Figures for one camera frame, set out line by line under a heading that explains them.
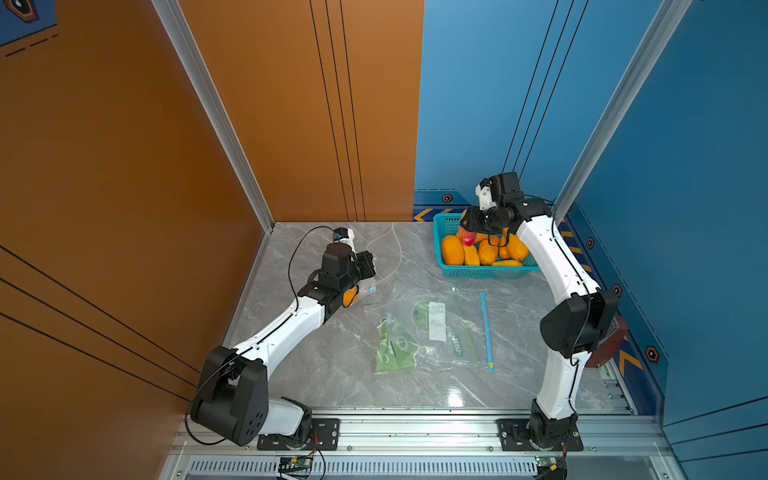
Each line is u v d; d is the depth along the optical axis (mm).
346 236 751
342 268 642
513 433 728
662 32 714
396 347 847
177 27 710
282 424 623
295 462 713
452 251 1054
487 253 1046
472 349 870
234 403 417
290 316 533
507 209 617
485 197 780
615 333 725
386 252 993
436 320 915
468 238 831
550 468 696
